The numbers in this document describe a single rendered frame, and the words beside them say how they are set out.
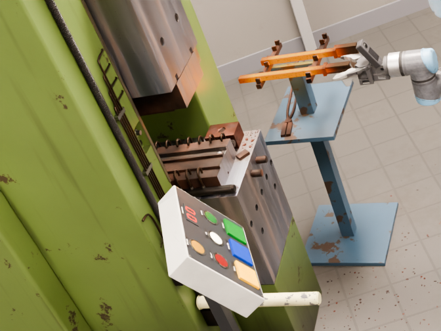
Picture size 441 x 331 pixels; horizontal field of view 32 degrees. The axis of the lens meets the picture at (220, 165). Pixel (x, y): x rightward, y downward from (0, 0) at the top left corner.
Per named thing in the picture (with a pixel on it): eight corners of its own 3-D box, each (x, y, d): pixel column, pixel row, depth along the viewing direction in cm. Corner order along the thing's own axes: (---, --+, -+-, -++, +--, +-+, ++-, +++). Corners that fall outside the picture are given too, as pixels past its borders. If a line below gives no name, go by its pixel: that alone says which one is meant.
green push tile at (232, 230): (243, 228, 234) (224, 217, 230) (247, 243, 227) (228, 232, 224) (239, 232, 234) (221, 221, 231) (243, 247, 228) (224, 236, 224)
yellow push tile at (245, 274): (255, 270, 217) (236, 259, 213) (260, 288, 211) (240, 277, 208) (251, 274, 217) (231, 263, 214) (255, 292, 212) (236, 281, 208)
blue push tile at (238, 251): (248, 248, 225) (230, 237, 222) (253, 265, 219) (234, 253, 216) (244, 252, 226) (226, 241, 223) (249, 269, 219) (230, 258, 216)
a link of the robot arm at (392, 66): (397, 60, 271) (401, 46, 278) (383, 62, 273) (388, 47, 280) (401, 81, 276) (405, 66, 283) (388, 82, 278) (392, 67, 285)
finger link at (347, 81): (338, 92, 282) (360, 82, 282) (334, 79, 279) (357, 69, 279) (335, 89, 285) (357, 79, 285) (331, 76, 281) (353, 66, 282)
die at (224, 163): (237, 154, 278) (229, 136, 273) (223, 190, 264) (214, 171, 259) (138, 166, 295) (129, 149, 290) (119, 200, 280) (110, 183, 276)
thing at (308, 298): (323, 297, 253) (319, 286, 250) (320, 309, 249) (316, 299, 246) (204, 301, 271) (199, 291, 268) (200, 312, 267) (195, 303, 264)
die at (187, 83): (203, 73, 259) (193, 50, 253) (187, 108, 244) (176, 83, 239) (100, 91, 276) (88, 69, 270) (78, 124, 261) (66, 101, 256)
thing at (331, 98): (354, 83, 327) (352, 79, 326) (334, 140, 299) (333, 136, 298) (289, 90, 341) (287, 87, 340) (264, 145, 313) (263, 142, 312)
